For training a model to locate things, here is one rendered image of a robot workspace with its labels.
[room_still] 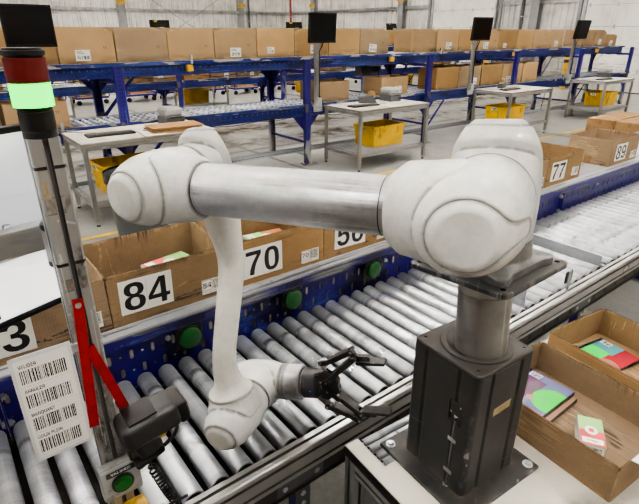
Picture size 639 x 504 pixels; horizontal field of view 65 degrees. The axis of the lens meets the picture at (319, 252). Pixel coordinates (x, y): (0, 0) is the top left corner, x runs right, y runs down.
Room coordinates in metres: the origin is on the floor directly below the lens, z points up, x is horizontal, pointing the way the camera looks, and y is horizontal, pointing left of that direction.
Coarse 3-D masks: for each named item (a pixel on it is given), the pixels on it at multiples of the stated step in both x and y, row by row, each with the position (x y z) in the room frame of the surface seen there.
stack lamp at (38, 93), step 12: (12, 60) 0.66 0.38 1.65; (24, 60) 0.66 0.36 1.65; (36, 60) 0.67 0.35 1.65; (12, 72) 0.66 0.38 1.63; (24, 72) 0.66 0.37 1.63; (36, 72) 0.67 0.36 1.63; (48, 72) 0.69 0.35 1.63; (12, 84) 0.66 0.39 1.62; (24, 84) 0.66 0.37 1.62; (36, 84) 0.66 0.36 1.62; (48, 84) 0.68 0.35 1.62; (12, 96) 0.66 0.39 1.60; (24, 96) 0.66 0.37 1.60; (36, 96) 0.66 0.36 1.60; (48, 96) 0.68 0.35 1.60; (24, 108) 0.66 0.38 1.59
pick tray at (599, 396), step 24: (552, 360) 1.19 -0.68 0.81; (576, 360) 1.14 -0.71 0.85; (576, 384) 1.13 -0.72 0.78; (600, 384) 1.08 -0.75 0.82; (528, 408) 0.95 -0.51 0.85; (576, 408) 1.05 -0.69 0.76; (600, 408) 1.05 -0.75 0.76; (624, 408) 1.02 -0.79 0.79; (528, 432) 0.94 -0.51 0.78; (552, 432) 0.89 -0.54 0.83; (624, 432) 0.96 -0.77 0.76; (552, 456) 0.88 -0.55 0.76; (576, 456) 0.84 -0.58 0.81; (600, 456) 0.80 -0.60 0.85; (624, 456) 0.88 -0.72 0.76; (600, 480) 0.79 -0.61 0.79; (624, 480) 0.79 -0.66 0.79
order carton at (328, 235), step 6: (324, 234) 1.73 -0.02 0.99; (330, 234) 1.74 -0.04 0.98; (366, 234) 1.86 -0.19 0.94; (324, 240) 1.73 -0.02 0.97; (330, 240) 1.74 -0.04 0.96; (366, 240) 1.86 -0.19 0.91; (372, 240) 1.88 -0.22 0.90; (378, 240) 1.90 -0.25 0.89; (324, 246) 1.73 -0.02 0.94; (330, 246) 1.74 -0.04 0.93; (348, 246) 1.80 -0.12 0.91; (354, 246) 1.82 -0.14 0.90; (360, 246) 1.84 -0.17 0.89; (324, 252) 1.73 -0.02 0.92; (330, 252) 1.74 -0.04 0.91; (336, 252) 1.76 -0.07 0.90; (342, 252) 1.78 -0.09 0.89; (324, 258) 1.73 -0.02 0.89
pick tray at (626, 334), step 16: (576, 320) 1.35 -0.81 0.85; (592, 320) 1.39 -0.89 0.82; (608, 320) 1.40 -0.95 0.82; (624, 320) 1.36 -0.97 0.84; (560, 336) 1.31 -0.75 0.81; (576, 336) 1.36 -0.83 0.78; (592, 336) 1.39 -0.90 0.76; (608, 336) 1.39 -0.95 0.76; (624, 336) 1.35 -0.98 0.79; (576, 352) 1.20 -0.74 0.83; (608, 368) 1.12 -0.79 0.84; (624, 384) 1.08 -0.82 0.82
